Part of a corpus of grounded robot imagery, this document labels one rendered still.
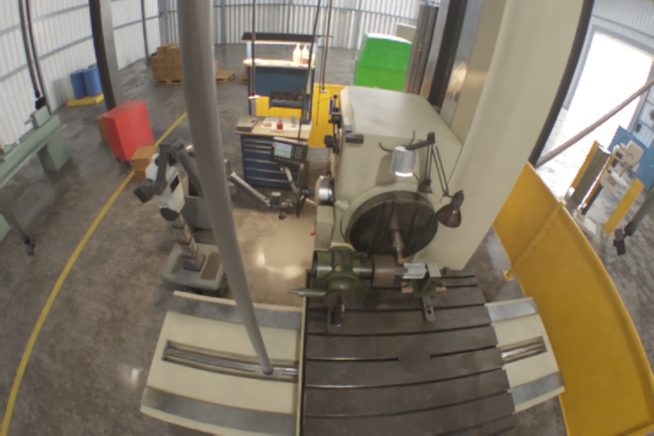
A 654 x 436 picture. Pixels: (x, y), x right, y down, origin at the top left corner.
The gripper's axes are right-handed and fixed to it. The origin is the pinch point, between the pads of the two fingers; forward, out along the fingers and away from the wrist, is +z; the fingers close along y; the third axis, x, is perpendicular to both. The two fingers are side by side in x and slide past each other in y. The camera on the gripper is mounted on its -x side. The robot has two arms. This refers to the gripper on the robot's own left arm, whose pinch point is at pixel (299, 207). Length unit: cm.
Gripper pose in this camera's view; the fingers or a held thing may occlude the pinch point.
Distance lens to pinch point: 205.6
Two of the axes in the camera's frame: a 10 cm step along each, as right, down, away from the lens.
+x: 0.2, -7.1, 7.0
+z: 10.0, 0.7, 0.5
